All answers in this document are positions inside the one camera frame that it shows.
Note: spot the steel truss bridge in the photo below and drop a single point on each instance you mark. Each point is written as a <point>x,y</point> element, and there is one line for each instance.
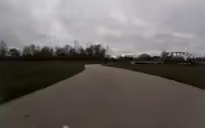
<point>178,56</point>

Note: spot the grass verge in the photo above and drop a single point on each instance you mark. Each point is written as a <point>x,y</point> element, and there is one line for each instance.
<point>176,71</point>

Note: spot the grey paved path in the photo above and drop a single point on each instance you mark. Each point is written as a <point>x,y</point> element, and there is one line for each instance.
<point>103,100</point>

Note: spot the robot's own part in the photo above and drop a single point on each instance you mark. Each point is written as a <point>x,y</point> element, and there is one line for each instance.
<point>66,126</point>

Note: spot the grass field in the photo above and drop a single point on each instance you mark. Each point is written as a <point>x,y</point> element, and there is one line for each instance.
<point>26,75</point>

